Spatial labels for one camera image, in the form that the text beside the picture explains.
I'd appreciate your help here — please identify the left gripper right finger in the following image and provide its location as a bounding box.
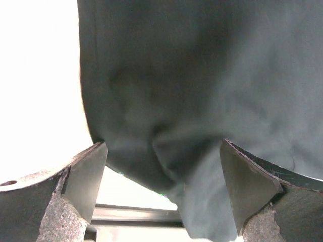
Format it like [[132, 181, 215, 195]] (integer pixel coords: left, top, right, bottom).
[[220, 140, 322, 242]]

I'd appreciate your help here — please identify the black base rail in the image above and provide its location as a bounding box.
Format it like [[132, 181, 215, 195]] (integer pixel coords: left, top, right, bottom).
[[84, 204, 190, 241]]

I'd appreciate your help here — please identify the black t shirt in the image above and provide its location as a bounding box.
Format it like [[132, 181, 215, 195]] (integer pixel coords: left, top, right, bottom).
[[78, 1, 322, 241]]

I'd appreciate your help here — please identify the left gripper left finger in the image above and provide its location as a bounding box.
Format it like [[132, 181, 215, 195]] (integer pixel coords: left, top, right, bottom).
[[1, 142, 107, 241]]

